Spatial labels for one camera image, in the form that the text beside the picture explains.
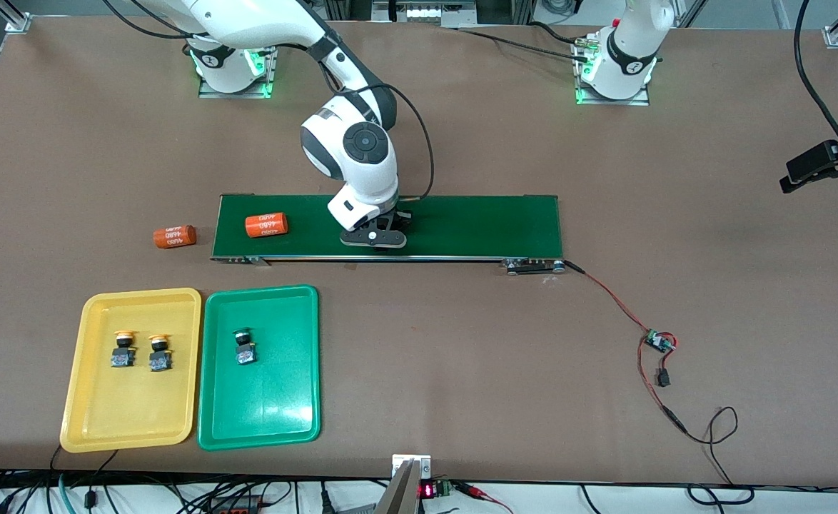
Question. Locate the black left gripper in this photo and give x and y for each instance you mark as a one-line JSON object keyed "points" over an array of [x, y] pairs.
{"points": [[821, 158]]}

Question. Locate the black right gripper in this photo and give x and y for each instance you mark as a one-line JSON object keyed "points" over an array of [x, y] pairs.
{"points": [[395, 215]]}

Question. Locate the orange 4680 battery cylinder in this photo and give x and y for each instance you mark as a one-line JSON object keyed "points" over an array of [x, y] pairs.
{"points": [[175, 236], [267, 225]]}

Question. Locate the green push button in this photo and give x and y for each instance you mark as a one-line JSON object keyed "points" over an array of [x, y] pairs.
{"points": [[245, 351]]}

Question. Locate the yellow push button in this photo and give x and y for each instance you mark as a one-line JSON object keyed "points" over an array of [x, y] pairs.
{"points": [[160, 357], [123, 355]]}

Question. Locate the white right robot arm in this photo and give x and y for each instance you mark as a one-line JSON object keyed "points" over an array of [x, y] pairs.
{"points": [[358, 153]]}

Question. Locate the green conveyor belt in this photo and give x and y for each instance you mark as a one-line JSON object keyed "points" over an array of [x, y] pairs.
{"points": [[462, 228]]}

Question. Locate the control box with indicator lights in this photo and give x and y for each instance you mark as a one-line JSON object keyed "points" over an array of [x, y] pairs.
{"points": [[419, 13]]}

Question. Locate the green plastic tray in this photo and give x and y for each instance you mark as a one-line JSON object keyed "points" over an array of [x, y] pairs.
{"points": [[269, 400]]}

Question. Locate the small green controller board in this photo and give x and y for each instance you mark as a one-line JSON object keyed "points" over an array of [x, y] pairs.
{"points": [[658, 340]]}

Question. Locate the red digit display module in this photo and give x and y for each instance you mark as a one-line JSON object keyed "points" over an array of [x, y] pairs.
{"points": [[430, 490]]}

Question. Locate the yellow plastic tray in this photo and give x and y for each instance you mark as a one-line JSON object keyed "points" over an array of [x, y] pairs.
{"points": [[133, 407]]}

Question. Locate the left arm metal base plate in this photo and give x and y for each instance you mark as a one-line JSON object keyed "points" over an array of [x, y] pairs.
{"points": [[642, 101]]}

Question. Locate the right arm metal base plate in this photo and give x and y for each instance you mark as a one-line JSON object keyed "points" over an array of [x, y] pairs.
{"points": [[248, 95]]}

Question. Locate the grey metal camera bracket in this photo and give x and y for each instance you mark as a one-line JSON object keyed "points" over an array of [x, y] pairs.
{"points": [[401, 492]]}

